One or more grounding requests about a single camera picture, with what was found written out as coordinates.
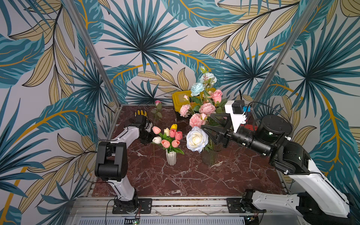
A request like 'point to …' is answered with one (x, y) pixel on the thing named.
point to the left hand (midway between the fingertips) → (155, 140)
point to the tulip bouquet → (169, 139)
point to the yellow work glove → (141, 113)
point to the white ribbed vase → (171, 157)
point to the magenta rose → (159, 105)
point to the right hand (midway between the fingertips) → (207, 120)
